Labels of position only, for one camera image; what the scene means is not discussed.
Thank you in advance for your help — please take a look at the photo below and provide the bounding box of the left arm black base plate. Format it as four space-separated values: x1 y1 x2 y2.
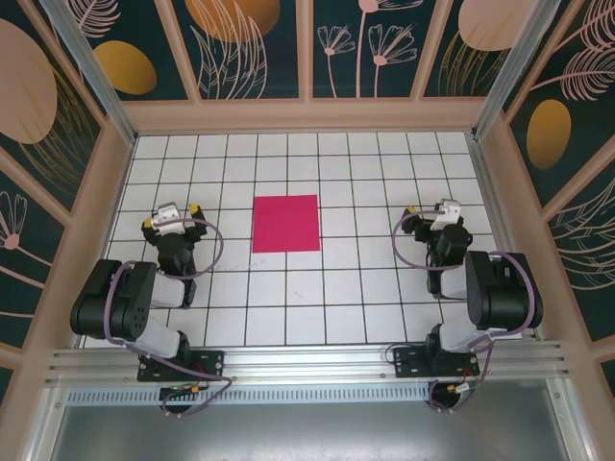
136 349 227 383

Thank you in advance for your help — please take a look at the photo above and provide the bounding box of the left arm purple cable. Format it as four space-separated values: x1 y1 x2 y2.
103 216 235 419

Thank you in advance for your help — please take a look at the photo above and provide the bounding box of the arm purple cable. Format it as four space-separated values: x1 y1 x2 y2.
103 216 235 419
391 207 536 414

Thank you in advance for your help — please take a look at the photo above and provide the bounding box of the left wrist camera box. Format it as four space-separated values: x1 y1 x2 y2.
151 202 185 237

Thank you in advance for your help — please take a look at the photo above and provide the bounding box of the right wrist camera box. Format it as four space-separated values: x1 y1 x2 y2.
429 198 463 233

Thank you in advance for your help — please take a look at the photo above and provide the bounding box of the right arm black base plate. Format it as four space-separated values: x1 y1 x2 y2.
392 346 480 380

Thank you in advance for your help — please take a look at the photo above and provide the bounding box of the grey metal sheet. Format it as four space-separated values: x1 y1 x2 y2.
47 401 588 461

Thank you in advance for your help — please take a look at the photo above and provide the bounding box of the aluminium side rail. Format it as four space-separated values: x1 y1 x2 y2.
466 133 540 343

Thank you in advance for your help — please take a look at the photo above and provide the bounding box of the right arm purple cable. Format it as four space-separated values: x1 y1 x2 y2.
391 207 536 414

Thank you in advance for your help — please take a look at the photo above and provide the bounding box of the aluminium mounting rail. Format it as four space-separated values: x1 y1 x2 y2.
45 339 574 386

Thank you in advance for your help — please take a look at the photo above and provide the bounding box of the aluminium frame post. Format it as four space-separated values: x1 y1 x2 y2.
470 0 578 142
37 0 138 146

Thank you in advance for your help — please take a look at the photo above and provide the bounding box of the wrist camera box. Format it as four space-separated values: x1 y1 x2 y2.
151 202 185 237
429 198 463 233

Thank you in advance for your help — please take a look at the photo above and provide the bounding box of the pink paper sheet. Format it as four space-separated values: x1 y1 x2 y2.
251 194 322 255

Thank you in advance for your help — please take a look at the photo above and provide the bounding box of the slotted grey cable duct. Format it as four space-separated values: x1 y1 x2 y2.
66 386 433 406

